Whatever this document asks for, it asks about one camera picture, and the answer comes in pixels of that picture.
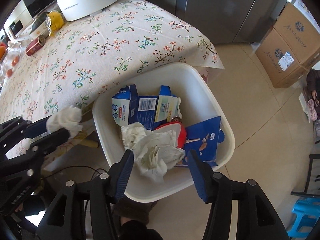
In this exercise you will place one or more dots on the person in dark jacket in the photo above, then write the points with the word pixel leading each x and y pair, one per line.
pixel 312 81

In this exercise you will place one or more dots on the white ceramic bowl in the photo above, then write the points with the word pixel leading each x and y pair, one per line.
pixel 39 26

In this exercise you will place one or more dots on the grey refrigerator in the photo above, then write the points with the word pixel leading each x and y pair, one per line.
pixel 227 21

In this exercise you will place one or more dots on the small orange tangerine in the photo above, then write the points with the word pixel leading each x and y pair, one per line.
pixel 15 60
pixel 9 73

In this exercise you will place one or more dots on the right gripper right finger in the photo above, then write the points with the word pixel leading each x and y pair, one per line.
pixel 202 176

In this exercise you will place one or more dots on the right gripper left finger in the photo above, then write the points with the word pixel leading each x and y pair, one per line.
pixel 119 174

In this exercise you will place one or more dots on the upper cardboard box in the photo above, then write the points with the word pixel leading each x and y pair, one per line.
pixel 299 33

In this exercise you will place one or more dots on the blue white milk carton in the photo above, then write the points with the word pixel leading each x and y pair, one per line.
pixel 151 111

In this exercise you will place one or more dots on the blue plastic stool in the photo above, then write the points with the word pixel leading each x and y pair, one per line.
pixel 307 215

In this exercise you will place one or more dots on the cardboard box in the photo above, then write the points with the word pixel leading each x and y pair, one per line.
pixel 299 33
pixel 281 63

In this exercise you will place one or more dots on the yellow foil snack wrapper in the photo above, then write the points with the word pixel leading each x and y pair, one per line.
pixel 54 21

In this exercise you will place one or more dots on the white air fryer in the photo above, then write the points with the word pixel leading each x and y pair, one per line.
pixel 19 19

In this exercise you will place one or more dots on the large orange fruit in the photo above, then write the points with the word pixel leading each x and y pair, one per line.
pixel 2 51

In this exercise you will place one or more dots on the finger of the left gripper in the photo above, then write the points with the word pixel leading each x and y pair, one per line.
pixel 34 129
pixel 49 143

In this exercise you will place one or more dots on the red soda can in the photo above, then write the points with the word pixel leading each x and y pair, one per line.
pixel 35 45

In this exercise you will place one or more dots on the white trash bin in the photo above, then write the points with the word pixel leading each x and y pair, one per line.
pixel 197 104

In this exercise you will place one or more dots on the white tissue ball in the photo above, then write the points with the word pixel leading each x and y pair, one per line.
pixel 68 118

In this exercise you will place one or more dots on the white tissue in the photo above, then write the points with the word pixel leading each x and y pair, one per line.
pixel 154 153

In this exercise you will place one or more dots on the floral tablecloth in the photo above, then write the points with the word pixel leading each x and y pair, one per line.
pixel 89 56

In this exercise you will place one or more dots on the blue cookie box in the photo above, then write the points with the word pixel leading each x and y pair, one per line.
pixel 204 138

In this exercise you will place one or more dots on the lower cardboard box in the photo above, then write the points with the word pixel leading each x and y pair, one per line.
pixel 281 63

